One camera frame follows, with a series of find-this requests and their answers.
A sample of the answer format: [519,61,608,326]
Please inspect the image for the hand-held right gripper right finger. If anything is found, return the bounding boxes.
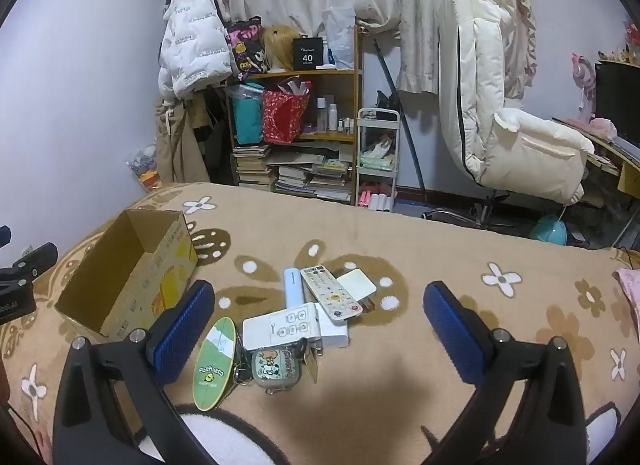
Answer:
[422,281,588,465]

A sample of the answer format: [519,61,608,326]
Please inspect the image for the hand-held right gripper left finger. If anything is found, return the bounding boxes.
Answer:
[52,280,216,465]

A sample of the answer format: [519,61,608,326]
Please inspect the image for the green mini skateboard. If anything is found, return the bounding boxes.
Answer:
[192,317,237,412]

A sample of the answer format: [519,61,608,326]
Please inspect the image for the cardboard box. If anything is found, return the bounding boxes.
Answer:
[54,209,200,341]

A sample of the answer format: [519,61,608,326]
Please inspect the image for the cartoon print earbud case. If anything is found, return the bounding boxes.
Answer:
[250,345,303,395]

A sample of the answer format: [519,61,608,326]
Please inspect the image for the white wall charger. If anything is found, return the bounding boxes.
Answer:
[335,268,378,313]

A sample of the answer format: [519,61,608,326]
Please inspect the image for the light blue power bank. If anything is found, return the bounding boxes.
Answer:
[283,268,305,308]

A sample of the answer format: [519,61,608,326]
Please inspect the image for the white remote control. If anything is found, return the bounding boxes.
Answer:
[300,265,363,322]

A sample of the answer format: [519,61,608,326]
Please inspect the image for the teal round container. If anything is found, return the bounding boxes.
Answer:
[529,215,568,246]

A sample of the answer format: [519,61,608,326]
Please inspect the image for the plastic bag of toys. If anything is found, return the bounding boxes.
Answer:
[126,145,161,193]

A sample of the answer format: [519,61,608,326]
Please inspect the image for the pink and white bottles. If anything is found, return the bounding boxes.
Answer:
[357,190,394,210]

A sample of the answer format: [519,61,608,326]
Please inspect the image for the stack of old books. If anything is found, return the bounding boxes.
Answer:
[231,145,276,192]

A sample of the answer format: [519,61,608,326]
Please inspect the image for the white trolley cart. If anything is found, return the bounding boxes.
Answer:
[356,108,401,208]

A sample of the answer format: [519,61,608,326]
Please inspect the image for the beige coat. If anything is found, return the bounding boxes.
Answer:
[154,95,211,185]

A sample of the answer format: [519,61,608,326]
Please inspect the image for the dark hanging clothes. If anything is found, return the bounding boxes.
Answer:
[190,88,233,183]

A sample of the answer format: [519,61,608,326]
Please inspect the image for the pink cloth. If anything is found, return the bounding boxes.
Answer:
[614,267,640,336]

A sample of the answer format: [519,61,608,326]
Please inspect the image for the pale green packets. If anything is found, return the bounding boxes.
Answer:
[360,138,397,171]

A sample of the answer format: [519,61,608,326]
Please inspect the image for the pile of flat books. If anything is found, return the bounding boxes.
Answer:
[267,142,353,202]

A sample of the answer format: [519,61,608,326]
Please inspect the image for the teal bag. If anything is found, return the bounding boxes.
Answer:
[227,84,266,146]

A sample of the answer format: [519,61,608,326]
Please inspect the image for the red gift bag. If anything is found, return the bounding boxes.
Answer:
[261,78,311,146]

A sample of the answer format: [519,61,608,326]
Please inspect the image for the black dustpan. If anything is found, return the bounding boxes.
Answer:
[375,90,401,121]

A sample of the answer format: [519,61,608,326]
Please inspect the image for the wooden desk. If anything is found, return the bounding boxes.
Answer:
[552,118,640,248]

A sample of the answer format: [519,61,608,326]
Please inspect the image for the white office chair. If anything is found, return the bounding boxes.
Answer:
[422,0,596,241]

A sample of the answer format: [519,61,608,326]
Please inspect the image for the pink plush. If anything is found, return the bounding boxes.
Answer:
[589,118,618,141]

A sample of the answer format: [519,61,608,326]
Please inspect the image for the white puffer jacket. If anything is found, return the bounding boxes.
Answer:
[157,0,236,100]

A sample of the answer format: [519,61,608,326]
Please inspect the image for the pink black cartoon bag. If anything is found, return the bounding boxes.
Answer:
[225,16,265,82]

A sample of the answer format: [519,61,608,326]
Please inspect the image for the wooden shelf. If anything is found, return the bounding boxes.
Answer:
[225,25,365,203]

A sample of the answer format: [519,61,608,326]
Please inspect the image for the blonde wig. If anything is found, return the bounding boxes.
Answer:
[260,25,301,72]

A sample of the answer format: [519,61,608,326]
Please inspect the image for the black monitor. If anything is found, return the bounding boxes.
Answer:
[594,61,640,138]

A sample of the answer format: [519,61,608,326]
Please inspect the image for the pink desk fan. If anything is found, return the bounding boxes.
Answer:
[572,52,597,121]

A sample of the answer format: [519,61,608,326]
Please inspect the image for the black box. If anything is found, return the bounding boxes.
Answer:
[292,36,325,71]

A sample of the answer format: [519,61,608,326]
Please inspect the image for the clear plastic bag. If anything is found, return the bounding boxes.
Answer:
[322,6,357,71]

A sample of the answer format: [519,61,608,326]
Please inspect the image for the floral beige curtain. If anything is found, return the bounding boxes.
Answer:
[220,0,538,96]

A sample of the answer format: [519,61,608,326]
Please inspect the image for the blue mop handle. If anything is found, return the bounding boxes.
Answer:
[372,38,427,192]

